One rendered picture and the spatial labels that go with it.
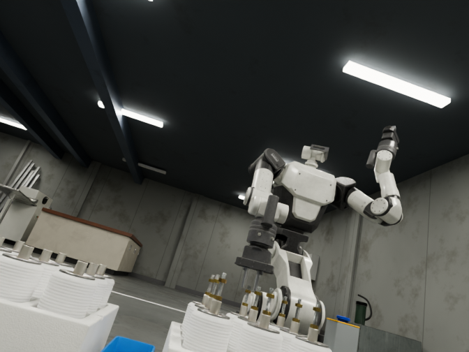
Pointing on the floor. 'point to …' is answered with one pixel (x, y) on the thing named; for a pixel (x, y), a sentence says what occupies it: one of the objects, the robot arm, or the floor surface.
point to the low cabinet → (84, 242)
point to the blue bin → (127, 346)
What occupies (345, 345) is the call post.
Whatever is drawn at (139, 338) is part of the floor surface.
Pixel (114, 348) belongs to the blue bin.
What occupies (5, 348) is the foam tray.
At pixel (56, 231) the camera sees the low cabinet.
